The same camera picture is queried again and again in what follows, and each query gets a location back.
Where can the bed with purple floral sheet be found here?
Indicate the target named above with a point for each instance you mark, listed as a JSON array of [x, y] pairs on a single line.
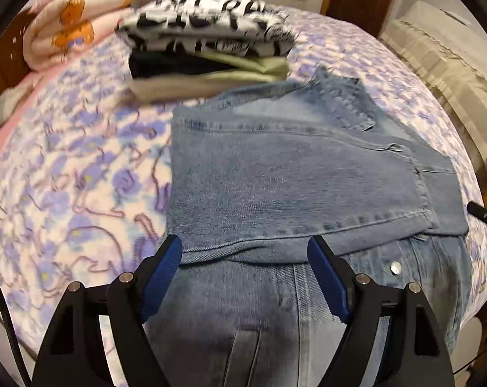
[[86, 169]]

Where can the folded beige garment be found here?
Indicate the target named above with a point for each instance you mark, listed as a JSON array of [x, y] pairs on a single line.
[[179, 86]]

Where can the folded black garment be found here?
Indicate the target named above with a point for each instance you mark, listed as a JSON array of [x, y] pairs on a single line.
[[162, 64]]

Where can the wooden headboard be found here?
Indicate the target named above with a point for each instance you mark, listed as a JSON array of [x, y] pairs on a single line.
[[5, 56]]

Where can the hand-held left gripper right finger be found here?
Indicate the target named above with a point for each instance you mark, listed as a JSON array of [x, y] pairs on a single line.
[[328, 278]]

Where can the grey cloth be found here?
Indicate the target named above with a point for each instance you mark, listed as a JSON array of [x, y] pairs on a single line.
[[5, 107]]

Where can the black and white printed shirt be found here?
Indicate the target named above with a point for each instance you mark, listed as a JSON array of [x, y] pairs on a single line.
[[211, 12]]

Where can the pink bear print quilt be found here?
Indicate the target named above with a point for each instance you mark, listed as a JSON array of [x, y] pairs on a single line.
[[66, 20]]

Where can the folded light green garment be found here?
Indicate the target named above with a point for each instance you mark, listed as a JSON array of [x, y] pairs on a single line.
[[263, 66]]

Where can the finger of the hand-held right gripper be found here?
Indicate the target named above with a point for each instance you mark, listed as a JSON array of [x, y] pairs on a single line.
[[485, 211]]

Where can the blue denim jacket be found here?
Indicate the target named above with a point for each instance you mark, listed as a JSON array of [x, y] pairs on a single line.
[[287, 169]]

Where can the lace covered furniture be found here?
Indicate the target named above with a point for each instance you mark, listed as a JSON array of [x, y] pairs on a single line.
[[440, 60]]

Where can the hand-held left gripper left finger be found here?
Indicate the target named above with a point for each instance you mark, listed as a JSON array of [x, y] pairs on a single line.
[[162, 274]]

